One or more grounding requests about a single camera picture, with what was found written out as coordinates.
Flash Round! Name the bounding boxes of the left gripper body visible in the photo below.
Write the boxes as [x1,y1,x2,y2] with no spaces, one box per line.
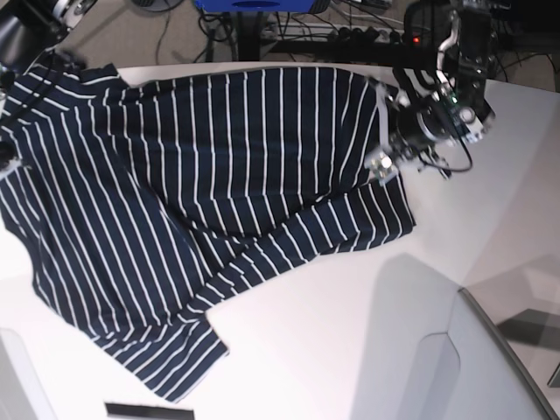
[388,95,495,169]

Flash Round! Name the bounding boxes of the navy white striped t-shirt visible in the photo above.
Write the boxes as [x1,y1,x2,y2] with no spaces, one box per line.
[1,66,415,403]

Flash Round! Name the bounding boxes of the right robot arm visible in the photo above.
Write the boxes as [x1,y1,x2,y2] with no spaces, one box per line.
[1,0,95,94]

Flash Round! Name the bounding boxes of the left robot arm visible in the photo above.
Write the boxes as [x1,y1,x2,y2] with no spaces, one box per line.
[388,1,495,171]

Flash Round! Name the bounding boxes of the black power strip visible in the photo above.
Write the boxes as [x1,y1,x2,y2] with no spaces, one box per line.
[327,26,406,47]

